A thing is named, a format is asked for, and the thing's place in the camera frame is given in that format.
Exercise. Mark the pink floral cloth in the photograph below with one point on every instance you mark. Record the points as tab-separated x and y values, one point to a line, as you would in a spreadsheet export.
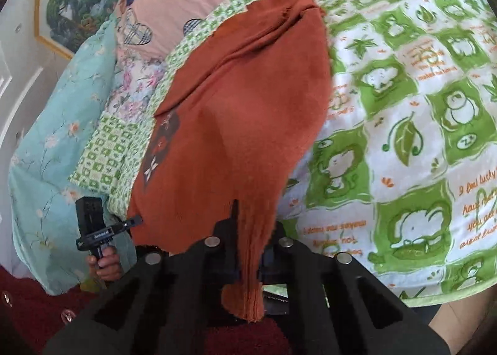
132	87

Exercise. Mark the person's left hand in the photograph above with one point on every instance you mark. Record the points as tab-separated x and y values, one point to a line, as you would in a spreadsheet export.
108	265

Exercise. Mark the teal floral quilt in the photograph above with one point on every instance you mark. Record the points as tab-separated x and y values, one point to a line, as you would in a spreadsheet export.
58	126

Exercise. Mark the orange knit sweater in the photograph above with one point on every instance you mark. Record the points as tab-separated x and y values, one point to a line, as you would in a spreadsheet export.
240	114

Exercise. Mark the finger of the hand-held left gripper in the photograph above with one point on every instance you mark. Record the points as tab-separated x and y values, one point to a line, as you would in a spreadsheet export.
128	223

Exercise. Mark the green printed blanket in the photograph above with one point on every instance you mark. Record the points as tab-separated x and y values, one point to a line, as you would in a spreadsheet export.
407	106

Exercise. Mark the framed landscape painting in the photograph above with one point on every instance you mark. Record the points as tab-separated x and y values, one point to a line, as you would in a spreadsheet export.
70	1

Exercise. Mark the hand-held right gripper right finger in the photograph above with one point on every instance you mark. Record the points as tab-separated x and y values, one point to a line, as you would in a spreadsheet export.
282	238

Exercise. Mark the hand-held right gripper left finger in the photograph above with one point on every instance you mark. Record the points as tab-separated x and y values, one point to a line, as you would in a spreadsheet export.
222	236

